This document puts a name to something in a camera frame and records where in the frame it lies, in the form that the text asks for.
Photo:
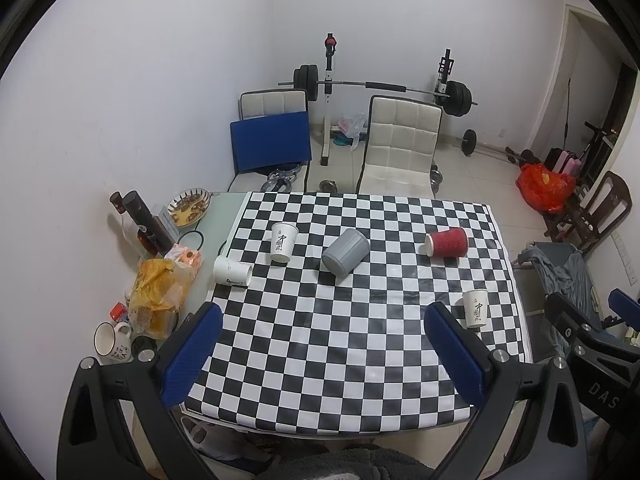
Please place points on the grey plastic cup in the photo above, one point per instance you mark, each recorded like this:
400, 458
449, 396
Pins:
343, 255

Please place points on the grey cloth on stool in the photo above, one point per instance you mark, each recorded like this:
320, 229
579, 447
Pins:
561, 267

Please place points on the dark glass bottle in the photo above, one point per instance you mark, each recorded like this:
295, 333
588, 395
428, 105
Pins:
149, 231

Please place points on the dark wooden chair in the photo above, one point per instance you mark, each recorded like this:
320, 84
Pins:
609, 206

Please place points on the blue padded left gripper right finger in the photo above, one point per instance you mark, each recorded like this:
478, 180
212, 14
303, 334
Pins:
550, 440

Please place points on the white chair with blue cushion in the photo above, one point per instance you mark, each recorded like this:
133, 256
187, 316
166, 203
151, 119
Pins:
270, 141

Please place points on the white paper cup lying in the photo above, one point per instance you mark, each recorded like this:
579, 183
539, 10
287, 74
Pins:
232, 273

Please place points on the barbell with black plates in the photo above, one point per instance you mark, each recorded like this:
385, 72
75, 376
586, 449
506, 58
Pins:
453, 96

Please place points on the white mug with pattern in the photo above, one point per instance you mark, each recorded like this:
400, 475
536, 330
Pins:
113, 342

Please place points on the white paper cup right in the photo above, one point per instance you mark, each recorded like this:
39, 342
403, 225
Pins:
475, 303

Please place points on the orange carton box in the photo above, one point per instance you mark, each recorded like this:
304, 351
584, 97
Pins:
186, 258

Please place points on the white paper cup upright left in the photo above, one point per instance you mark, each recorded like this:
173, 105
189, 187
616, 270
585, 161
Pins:
283, 238

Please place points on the red ribbed paper cup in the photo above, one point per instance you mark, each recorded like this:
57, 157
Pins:
452, 243

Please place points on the white barbell rack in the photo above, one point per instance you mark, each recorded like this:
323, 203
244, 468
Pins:
327, 105

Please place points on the white plastic bag on floor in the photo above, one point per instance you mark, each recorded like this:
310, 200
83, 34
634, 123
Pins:
350, 128

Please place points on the small dumbbell on floor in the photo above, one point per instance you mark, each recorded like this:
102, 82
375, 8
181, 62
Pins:
470, 145

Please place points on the yellow plastic bag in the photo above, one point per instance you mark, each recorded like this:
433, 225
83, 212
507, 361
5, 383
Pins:
159, 290

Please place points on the patterned bowl with snacks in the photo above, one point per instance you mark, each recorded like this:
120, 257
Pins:
189, 206

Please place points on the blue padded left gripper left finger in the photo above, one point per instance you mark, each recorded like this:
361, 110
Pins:
95, 442

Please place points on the black white checkered tablecloth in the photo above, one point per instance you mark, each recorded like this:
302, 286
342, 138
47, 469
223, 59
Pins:
303, 352

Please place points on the white padded chair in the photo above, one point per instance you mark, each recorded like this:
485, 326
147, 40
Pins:
400, 148

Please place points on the orange red plastic bag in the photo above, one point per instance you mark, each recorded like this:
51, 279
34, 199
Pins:
544, 190

